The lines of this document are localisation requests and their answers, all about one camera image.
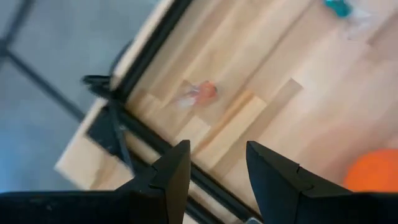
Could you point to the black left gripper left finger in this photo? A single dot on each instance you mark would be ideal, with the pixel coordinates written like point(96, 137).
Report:
point(172, 177)

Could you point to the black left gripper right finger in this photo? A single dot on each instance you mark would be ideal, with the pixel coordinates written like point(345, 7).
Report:
point(276, 186)

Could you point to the orange hard candy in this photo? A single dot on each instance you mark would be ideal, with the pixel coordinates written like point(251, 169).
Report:
point(205, 92)

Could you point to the teal hard candy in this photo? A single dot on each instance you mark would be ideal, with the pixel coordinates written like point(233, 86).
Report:
point(339, 7)

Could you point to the orange pumpkin face bucket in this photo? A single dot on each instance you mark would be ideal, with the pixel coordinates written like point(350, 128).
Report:
point(374, 171)

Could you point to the black aluminium table frame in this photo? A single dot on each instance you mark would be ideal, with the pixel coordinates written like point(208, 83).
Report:
point(149, 53)

